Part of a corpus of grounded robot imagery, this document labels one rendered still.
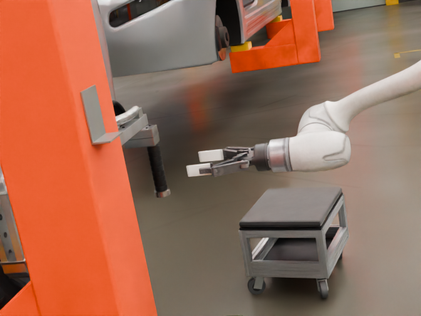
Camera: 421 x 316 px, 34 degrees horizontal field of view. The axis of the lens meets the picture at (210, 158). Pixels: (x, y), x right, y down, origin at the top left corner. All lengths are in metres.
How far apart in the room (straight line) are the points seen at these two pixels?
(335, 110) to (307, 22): 3.36
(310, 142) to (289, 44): 3.53
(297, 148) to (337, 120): 0.17
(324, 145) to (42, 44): 0.89
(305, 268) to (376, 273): 0.36
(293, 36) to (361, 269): 2.62
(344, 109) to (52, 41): 1.01
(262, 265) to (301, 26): 2.75
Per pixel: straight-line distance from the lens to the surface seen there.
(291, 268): 2.81
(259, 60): 5.33
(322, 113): 1.91
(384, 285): 2.91
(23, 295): 1.31
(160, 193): 1.93
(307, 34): 5.25
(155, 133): 1.90
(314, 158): 1.79
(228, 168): 1.80
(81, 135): 1.13
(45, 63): 1.12
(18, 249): 1.66
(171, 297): 3.06
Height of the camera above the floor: 1.34
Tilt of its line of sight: 15 degrees down
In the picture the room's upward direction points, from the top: 10 degrees counter-clockwise
